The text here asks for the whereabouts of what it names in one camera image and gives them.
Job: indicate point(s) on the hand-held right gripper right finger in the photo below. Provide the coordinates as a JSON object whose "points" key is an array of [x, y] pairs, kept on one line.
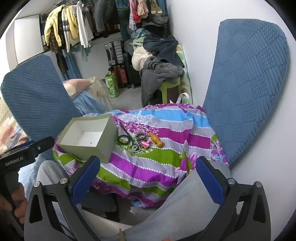
{"points": [[209, 183]]}

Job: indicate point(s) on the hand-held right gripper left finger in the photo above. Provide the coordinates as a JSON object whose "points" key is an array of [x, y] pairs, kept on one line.
{"points": [[85, 178]]}

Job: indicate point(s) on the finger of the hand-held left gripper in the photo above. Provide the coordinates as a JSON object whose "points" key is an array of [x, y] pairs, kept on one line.
{"points": [[44, 144]]}

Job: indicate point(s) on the grey-green cardboard box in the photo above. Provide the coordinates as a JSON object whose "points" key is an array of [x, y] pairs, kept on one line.
{"points": [[106, 143]]}

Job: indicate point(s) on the pink hair clip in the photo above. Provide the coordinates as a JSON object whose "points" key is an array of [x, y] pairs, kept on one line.
{"points": [[145, 143]]}

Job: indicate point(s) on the person's left hand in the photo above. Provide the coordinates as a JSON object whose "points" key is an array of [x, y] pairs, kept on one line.
{"points": [[20, 199]]}

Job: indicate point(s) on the blue ribbed cushion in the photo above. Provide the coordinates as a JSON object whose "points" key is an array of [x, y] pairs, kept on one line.
{"points": [[34, 97]]}

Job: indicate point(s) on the light blue bedding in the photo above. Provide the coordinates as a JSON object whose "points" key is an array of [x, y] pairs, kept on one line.
{"points": [[89, 104]]}

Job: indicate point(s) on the colourful striped floral blanket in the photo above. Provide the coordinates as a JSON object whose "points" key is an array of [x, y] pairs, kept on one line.
{"points": [[148, 166]]}

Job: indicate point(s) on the pink pillow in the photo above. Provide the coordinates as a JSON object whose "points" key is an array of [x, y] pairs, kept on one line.
{"points": [[75, 87]]}

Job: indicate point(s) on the thin metal bangles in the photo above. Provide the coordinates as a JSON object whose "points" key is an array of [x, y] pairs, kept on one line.
{"points": [[141, 135]]}

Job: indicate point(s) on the clear plastic bedding bag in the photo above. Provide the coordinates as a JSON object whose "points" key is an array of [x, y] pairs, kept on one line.
{"points": [[100, 92]]}

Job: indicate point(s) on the blue curtain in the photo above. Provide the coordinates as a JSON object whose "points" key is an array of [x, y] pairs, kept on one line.
{"points": [[72, 67]]}

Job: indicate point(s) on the green shopping bag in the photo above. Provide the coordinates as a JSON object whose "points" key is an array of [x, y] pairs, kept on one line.
{"points": [[112, 84]]}

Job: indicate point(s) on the red suitcase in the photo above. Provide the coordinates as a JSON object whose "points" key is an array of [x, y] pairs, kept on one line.
{"points": [[118, 75]]}

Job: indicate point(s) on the blue patchwork quilted cushion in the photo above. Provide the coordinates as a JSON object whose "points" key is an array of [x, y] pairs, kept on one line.
{"points": [[249, 88]]}

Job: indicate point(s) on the white wardrobe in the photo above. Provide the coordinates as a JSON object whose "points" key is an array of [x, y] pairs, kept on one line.
{"points": [[27, 39]]}

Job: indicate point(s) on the green plastic stool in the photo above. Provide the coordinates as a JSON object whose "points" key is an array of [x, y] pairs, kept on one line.
{"points": [[167, 85]]}

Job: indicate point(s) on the grey hard suitcase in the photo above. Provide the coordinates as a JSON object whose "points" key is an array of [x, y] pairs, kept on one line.
{"points": [[113, 52]]}

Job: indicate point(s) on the floral folded mat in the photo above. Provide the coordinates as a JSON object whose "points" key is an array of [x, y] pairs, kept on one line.
{"points": [[186, 69]]}

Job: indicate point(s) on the grey sweatshirt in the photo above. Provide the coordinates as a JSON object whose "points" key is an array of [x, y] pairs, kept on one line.
{"points": [[157, 74]]}

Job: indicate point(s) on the row of hanging clothes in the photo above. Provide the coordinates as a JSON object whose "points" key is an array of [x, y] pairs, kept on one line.
{"points": [[71, 25]]}

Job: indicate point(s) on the cream fleece garment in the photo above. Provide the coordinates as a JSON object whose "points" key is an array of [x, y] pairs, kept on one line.
{"points": [[138, 58]]}

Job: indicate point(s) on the navy jacket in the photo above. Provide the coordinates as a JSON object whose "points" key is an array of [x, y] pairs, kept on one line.
{"points": [[166, 47]]}

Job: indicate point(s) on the heap of mixed clothes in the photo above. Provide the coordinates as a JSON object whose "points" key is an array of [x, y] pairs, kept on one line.
{"points": [[148, 23]]}

